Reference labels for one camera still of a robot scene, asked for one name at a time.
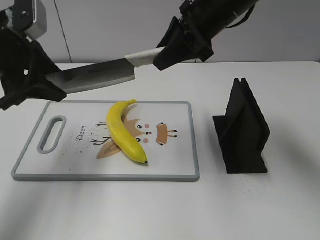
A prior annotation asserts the white handled kitchen knife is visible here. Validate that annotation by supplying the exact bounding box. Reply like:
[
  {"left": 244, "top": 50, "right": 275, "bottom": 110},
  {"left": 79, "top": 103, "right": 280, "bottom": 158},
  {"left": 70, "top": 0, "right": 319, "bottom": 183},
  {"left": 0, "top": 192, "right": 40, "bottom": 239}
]
[{"left": 46, "top": 47, "right": 164, "bottom": 94}]

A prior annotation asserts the yellow plastic banana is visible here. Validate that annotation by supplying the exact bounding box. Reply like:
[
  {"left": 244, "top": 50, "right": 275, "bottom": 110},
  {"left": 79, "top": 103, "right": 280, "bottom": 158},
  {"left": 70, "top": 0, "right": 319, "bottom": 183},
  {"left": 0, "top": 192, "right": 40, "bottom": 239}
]
[{"left": 106, "top": 99, "right": 148, "bottom": 164}]

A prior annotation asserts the white grey cutting board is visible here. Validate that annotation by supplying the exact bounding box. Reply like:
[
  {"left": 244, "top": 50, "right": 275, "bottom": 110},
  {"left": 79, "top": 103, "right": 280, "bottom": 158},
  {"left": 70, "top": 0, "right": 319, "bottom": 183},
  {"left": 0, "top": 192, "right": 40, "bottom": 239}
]
[{"left": 11, "top": 100, "right": 200, "bottom": 182}]

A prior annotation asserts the black cable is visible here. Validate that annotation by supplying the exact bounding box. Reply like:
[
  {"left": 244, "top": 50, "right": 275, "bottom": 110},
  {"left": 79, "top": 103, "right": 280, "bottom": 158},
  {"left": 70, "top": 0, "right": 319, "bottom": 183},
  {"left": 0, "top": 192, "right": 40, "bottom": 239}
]
[{"left": 226, "top": 2, "right": 257, "bottom": 30}]

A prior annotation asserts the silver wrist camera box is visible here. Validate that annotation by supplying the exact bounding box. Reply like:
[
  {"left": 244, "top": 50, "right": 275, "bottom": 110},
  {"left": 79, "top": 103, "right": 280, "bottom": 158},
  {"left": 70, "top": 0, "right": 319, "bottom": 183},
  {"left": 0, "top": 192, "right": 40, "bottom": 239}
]
[{"left": 5, "top": 0, "right": 47, "bottom": 41}]

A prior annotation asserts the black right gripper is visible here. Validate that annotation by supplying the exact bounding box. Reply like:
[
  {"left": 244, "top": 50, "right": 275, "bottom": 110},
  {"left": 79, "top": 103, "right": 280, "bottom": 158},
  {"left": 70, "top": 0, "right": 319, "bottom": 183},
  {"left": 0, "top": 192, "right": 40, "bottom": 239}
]
[{"left": 153, "top": 0, "right": 214, "bottom": 71}]

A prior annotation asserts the black knife stand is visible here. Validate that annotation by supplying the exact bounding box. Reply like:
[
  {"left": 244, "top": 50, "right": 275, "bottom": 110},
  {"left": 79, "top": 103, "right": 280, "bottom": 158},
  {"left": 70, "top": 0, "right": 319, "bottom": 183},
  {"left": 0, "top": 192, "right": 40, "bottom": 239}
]
[{"left": 212, "top": 78, "right": 270, "bottom": 174}]

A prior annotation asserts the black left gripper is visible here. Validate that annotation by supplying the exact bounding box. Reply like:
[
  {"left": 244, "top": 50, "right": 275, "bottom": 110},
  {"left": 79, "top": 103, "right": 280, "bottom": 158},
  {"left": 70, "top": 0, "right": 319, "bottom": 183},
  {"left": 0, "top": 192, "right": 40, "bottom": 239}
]
[{"left": 0, "top": 27, "right": 67, "bottom": 111}]

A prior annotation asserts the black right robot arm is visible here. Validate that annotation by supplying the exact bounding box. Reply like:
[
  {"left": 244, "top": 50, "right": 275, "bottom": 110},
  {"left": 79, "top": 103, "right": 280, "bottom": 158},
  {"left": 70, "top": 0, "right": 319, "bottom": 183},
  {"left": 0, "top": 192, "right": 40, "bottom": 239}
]
[{"left": 153, "top": 0, "right": 257, "bottom": 71}]

